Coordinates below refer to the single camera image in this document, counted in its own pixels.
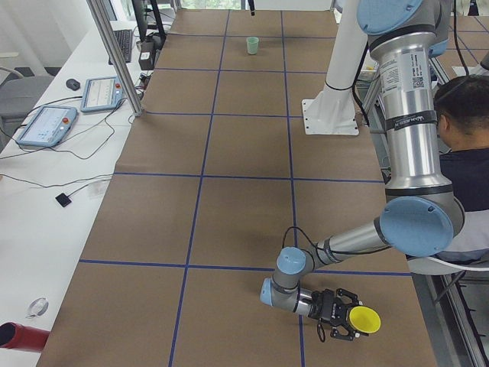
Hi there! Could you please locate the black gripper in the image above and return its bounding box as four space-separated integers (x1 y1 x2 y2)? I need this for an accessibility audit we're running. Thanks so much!
309 288 370 340

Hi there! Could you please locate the yellow plastic cup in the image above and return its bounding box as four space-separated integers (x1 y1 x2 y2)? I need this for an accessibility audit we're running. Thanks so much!
348 306 381 334

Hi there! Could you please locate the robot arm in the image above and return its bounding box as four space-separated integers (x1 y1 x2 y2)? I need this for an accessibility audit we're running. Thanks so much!
261 1 465 341

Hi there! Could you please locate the green plastic cup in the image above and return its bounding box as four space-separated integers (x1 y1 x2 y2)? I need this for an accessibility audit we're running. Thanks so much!
246 36 260 55

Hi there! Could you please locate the black power box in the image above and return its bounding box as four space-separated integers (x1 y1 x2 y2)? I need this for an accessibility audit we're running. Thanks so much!
138 41 156 71

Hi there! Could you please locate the black keyboard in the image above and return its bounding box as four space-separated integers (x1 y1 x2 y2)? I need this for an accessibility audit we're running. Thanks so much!
112 29 133 63

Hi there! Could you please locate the far blue teach pendant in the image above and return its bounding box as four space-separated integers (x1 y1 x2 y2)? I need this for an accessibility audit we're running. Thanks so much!
80 76 124 113

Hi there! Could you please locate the blue teach pendant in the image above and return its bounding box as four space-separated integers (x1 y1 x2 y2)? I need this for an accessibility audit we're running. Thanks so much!
16 106 78 148
80 76 124 113

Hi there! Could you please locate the black computer mouse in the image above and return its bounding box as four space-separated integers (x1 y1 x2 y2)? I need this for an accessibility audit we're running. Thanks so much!
66 78 81 91

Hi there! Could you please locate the seated person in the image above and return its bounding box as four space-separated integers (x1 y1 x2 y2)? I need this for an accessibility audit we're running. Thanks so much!
434 75 488 264

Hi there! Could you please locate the near blue teach pendant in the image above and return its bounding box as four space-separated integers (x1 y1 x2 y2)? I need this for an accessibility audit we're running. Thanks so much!
16 106 78 148

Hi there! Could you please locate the grey office chair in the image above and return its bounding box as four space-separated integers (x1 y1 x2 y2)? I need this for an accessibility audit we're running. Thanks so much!
1 67 54 123

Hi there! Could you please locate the small black square pad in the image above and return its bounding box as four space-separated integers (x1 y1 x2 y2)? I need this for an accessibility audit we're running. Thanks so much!
55 193 72 207

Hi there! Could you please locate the clear tape roll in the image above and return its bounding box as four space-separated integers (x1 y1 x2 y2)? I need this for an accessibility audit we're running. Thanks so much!
26 297 49 318

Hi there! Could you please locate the red cylinder bottle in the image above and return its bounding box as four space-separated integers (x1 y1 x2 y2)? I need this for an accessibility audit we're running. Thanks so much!
1 322 50 352

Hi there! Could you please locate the aluminium frame post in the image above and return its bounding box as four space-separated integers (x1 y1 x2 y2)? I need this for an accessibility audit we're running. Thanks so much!
86 0 143 117

